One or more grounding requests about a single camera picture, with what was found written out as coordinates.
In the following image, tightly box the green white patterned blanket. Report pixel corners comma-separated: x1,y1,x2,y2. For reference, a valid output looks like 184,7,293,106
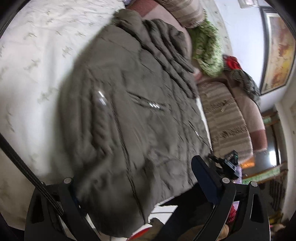
188,19,224,78

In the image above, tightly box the framed wall picture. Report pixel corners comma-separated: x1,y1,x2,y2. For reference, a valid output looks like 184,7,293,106
260,6,295,95

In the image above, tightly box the white leaf-print bed sheet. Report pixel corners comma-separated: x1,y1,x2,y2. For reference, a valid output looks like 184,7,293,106
0,0,213,241

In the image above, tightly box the black cable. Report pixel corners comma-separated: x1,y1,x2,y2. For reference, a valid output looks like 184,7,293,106
0,133,70,218

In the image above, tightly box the pink bed blanket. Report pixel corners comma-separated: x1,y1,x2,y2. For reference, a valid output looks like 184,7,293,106
126,0,204,79

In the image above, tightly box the red cloth item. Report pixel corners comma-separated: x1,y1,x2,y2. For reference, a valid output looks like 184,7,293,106
223,55,242,71

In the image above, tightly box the olive quilted puffer jacket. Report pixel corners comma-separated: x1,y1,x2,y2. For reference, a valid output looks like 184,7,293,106
60,9,210,237

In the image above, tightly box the dark checked garment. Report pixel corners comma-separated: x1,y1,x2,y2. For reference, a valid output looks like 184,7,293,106
230,69,261,108

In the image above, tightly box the striped floral folded quilt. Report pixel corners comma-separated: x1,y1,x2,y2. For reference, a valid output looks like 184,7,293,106
157,0,206,29

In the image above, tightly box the striped floral cushion at right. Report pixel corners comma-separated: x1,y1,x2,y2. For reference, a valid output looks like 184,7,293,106
197,79,268,163

